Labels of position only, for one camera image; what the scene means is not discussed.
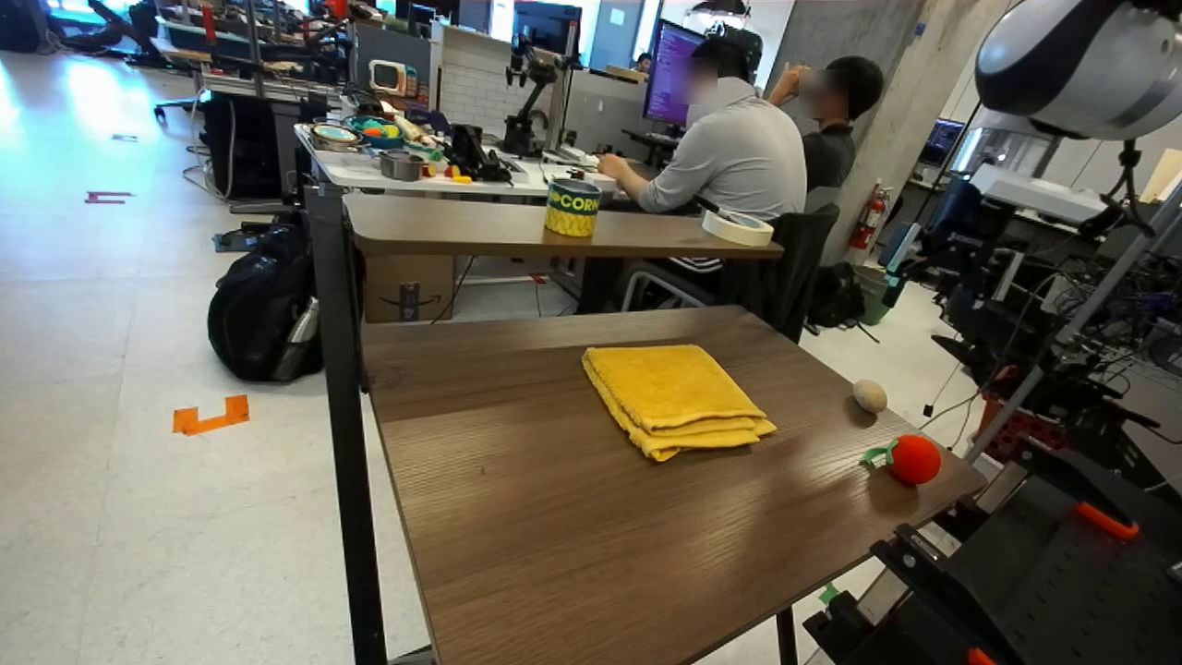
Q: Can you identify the yellow towel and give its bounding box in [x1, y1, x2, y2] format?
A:
[579, 343, 775, 463]

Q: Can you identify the beige potato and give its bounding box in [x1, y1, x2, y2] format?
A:
[855, 380, 887, 412]

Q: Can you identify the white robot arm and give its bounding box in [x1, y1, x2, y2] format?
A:
[974, 0, 1182, 140]

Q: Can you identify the green yellow can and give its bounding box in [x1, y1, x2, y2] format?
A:
[548, 180, 602, 241]

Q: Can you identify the black office chair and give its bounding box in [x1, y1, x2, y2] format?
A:
[619, 204, 839, 341]

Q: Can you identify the person in grey sweater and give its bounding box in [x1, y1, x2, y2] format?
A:
[597, 31, 808, 218]

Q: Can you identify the computer monitor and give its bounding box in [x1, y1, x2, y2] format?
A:
[642, 20, 701, 127]

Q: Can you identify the red fire extinguisher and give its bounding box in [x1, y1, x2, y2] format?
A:
[845, 183, 890, 262]

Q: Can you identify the black backpack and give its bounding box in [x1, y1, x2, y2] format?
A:
[207, 225, 325, 385]

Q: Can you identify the red toy tomato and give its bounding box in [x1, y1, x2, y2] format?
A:
[861, 437, 941, 489]

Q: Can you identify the orange floor marker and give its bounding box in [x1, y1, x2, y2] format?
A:
[175, 395, 250, 437]

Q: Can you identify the black orange clamp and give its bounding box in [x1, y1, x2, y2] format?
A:
[1015, 439, 1141, 544]

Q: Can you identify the black table leg post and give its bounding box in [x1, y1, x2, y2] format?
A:
[303, 180, 388, 665]

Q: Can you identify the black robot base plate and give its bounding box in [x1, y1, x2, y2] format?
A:
[805, 473, 1182, 665]

